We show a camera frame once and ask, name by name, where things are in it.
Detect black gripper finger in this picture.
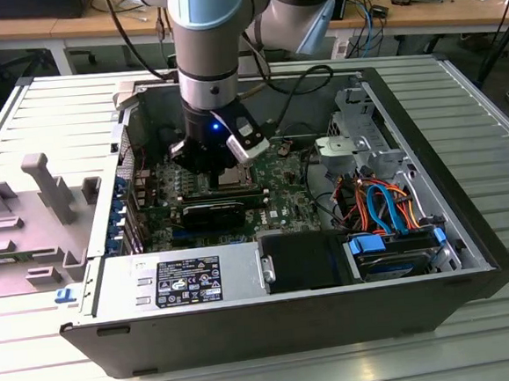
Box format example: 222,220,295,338
214,149,241,189
168,135,220,193

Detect silver CPU chip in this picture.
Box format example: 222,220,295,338
218,166,247,189

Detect metal socket cover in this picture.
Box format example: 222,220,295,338
202,162,256,194

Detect black RAM slot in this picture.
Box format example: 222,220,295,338
179,196,268,209
180,193,268,205
180,190,267,201
180,187,267,199

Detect CPU socket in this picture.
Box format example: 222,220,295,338
199,159,259,194

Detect blue expansion slot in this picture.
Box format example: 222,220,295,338
171,224,236,241

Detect black graphics card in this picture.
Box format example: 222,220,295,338
180,199,249,233

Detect green motherboard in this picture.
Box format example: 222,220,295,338
130,135,325,253

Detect silver metal disk cage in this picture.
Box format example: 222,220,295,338
310,82,413,182

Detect silver power supply unit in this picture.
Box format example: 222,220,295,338
85,241,267,318

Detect blue disk carrier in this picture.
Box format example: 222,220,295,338
347,226,450,281

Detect white power strip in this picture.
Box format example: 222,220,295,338
329,35,354,61

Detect black and grey PC case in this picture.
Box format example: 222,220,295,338
39,40,509,381

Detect grey parts rack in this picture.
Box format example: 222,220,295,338
0,147,113,300

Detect small blue plastic clip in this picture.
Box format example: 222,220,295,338
52,286,78,307

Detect hard disk drive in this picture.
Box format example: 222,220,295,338
353,246,437,284

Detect large black device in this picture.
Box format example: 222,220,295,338
0,0,94,26

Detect wooden desk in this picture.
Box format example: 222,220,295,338
52,0,509,69
0,11,70,82

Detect black stand pole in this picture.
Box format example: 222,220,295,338
470,0,509,85

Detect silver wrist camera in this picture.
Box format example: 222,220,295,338
209,103,273,167

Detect thin black wire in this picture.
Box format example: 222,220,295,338
280,119,324,145

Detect thick black camera cable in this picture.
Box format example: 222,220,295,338
238,62,339,139

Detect thin cable with grey plug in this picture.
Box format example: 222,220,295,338
153,3,171,74

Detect orange power wire bundle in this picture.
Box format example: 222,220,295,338
332,172,422,238

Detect blue data wire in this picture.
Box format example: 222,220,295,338
363,180,411,239

